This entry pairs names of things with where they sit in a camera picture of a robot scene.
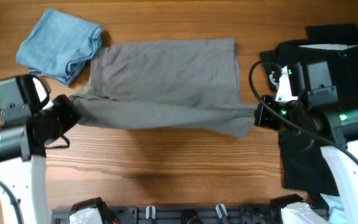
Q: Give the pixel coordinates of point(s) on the light blue garment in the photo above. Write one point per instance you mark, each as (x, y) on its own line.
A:
(337, 208)

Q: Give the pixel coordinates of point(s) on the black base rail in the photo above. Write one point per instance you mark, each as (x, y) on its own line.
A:
(246, 214)

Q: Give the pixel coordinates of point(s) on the black garment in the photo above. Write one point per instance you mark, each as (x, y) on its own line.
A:
(324, 33)

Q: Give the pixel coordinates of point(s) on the grey shorts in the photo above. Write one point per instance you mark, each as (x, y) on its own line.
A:
(167, 83)

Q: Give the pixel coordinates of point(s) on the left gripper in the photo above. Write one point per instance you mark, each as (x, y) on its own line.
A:
(62, 102)

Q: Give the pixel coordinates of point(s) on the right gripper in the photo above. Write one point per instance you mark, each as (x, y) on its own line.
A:
(263, 117)

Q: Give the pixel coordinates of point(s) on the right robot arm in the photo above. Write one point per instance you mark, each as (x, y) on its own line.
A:
(315, 110)

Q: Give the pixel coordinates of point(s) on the folded blue denim garment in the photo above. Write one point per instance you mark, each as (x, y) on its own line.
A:
(59, 46)

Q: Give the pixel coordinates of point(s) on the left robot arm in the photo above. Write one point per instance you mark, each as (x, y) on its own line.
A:
(29, 123)

